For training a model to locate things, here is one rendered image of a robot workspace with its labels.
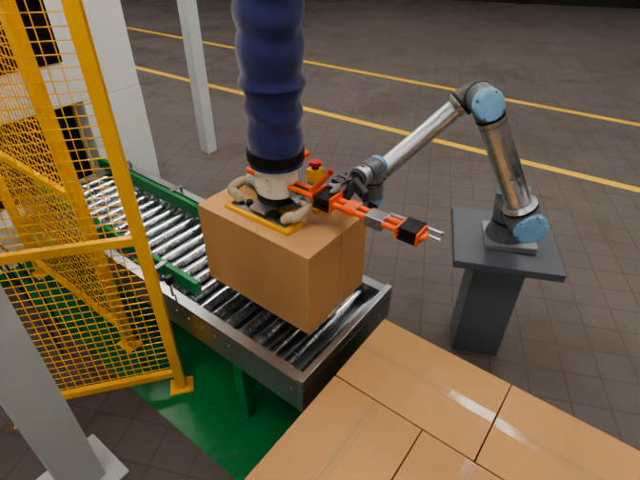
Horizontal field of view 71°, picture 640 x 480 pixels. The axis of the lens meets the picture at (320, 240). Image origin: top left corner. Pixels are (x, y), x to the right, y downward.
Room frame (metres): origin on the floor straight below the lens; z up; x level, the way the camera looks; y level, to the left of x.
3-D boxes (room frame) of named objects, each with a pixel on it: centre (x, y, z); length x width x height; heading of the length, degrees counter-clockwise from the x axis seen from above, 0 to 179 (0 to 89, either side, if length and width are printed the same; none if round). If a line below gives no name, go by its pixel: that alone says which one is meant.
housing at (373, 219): (1.32, -0.20, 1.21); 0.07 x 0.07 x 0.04; 54
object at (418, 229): (1.24, -0.31, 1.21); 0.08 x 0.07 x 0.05; 54
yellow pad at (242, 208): (1.52, 0.23, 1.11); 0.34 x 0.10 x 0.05; 54
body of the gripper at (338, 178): (1.56, -0.11, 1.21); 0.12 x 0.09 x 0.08; 143
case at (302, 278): (1.59, 0.16, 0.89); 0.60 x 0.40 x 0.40; 53
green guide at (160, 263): (2.06, 1.25, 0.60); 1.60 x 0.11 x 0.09; 53
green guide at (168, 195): (2.49, 0.93, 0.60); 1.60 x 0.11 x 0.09; 53
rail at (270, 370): (1.80, 1.00, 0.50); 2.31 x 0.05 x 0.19; 53
